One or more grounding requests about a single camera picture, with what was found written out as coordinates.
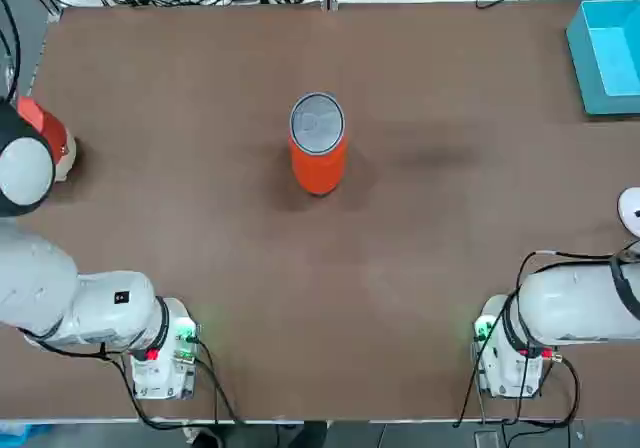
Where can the blue plastic box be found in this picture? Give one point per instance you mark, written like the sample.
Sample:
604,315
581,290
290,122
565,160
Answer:
595,53

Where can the black rounded object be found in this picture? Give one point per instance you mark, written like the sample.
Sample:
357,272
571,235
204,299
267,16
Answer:
260,435

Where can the red and white rounded object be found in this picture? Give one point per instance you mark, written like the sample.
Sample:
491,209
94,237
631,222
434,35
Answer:
52,128

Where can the red trash bin silver lid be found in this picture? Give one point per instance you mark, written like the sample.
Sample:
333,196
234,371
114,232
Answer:
320,163

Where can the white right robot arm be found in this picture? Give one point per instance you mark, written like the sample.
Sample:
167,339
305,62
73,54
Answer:
565,303

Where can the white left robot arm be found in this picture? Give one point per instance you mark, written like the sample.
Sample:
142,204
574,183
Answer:
45,288

